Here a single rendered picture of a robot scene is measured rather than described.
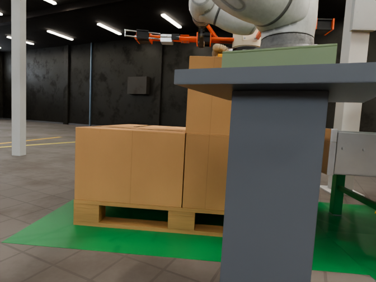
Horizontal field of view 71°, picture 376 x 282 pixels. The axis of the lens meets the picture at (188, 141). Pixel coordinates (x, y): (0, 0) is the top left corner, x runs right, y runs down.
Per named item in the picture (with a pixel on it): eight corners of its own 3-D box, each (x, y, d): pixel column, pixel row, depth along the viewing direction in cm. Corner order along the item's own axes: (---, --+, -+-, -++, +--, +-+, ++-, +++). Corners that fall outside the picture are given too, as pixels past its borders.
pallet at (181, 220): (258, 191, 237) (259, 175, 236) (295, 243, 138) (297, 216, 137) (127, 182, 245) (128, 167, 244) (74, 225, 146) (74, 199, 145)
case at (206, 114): (282, 135, 172) (287, 73, 169) (302, 140, 133) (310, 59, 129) (191, 130, 178) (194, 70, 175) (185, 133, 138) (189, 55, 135)
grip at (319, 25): (325, 35, 128) (326, 24, 127) (334, 29, 119) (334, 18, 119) (307, 34, 128) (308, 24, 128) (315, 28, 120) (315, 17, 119)
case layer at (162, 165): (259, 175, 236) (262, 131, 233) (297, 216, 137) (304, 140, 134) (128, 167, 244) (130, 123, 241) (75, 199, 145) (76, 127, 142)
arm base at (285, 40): (339, 50, 69) (341, 28, 68) (252, 52, 75) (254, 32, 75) (325, 66, 86) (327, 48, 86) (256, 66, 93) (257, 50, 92)
